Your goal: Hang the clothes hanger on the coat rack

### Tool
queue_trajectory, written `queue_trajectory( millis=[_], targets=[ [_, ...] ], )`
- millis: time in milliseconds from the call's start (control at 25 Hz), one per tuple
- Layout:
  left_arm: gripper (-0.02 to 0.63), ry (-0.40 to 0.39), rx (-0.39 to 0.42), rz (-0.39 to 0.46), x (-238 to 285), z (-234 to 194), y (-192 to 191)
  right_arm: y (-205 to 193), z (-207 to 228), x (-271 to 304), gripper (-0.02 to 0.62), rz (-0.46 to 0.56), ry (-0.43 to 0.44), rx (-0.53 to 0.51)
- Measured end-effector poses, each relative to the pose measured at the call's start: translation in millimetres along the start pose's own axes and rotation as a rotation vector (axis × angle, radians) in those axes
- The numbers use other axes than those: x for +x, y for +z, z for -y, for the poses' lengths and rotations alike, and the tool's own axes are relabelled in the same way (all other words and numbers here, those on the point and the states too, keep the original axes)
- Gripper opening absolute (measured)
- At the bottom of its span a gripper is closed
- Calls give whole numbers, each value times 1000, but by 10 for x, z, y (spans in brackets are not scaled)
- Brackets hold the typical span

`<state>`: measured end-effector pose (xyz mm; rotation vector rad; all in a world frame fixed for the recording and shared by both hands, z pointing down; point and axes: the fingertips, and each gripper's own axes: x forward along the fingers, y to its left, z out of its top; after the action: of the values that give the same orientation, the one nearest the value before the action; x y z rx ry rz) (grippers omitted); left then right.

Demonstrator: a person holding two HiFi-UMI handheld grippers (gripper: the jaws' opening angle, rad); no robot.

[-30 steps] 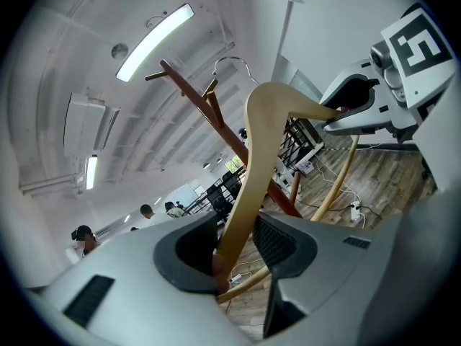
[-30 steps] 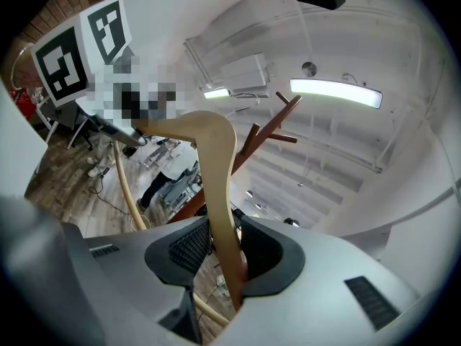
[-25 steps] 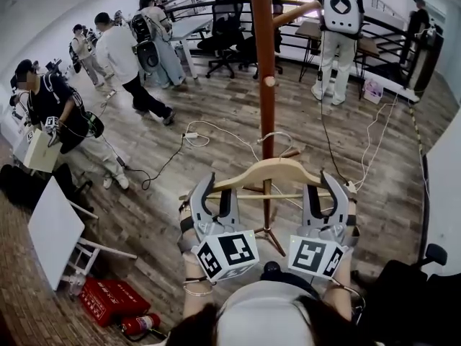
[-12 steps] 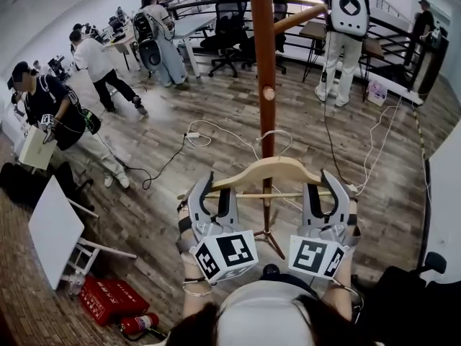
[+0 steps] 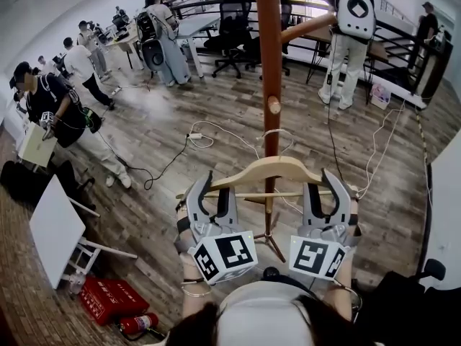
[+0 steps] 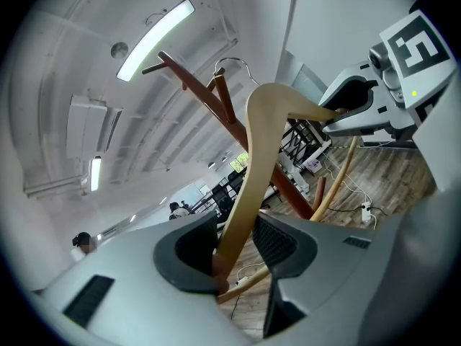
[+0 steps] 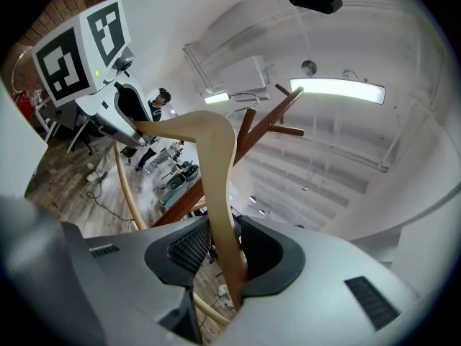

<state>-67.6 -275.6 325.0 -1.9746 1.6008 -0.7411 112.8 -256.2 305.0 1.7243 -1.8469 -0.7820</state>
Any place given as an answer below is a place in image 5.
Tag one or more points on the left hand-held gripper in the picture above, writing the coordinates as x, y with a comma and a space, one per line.
234, 252

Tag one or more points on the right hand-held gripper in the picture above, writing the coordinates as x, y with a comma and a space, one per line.
311, 256

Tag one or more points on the light wooden hanger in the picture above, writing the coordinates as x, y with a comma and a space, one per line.
277, 166

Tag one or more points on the brown wooden coat stand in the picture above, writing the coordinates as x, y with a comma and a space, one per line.
268, 49

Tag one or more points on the person's right forearm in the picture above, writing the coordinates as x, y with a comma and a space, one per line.
342, 301

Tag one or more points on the person's left forearm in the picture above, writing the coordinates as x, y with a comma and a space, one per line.
196, 305

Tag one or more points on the person's right hand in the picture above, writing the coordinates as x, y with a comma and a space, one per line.
354, 234

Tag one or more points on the person's left hand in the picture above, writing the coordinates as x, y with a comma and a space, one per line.
182, 247

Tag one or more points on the white power strip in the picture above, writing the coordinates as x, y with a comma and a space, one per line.
194, 136

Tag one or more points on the black wrist band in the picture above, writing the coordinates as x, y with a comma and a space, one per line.
194, 280

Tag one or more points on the person's dark trousers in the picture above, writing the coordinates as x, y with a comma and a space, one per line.
288, 283

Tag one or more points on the silver bangle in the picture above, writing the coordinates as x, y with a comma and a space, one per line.
196, 295

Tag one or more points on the black padded chair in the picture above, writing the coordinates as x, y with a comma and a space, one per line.
396, 301

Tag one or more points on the small white box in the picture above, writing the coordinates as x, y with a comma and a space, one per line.
380, 97

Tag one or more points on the person's white shirt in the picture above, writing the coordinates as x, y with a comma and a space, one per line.
263, 319

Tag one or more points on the red fire extinguisher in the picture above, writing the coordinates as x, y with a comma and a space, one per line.
142, 322

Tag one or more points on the red fire extinguisher box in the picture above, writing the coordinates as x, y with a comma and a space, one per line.
108, 301

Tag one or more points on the clear plastic bottle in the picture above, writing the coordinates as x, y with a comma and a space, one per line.
77, 283

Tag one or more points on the white tipped table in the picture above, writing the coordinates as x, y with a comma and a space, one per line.
54, 229

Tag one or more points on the brown wooden table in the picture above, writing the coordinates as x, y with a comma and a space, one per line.
378, 50

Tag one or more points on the dark tall cabinet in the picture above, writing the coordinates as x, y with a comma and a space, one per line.
436, 70

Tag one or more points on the white desk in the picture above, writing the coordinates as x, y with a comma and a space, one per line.
198, 24

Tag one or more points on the cream flat box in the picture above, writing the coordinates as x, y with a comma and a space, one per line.
36, 146

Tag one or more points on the black office chair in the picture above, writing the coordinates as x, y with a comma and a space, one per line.
286, 24
234, 13

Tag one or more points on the light wooden desk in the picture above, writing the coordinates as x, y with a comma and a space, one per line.
126, 40

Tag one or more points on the black bag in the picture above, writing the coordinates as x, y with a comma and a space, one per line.
21, 182

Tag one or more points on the black metal railing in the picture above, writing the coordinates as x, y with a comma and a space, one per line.
396, 27

